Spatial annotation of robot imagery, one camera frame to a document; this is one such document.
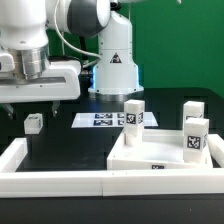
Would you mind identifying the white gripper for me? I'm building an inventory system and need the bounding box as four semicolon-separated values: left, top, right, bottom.
0;60;81;119

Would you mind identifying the white square tabletop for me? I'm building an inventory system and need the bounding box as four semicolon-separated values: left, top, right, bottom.
107;129;213;170

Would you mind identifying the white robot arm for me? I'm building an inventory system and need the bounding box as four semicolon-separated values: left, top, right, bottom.
0;0;144;114

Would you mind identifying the white sheet with fiducial markers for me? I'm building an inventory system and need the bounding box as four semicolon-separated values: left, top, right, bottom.
71;112;159;129

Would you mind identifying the white U-shaped obstacle fence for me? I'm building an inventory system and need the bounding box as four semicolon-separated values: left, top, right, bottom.
0;138;224;198

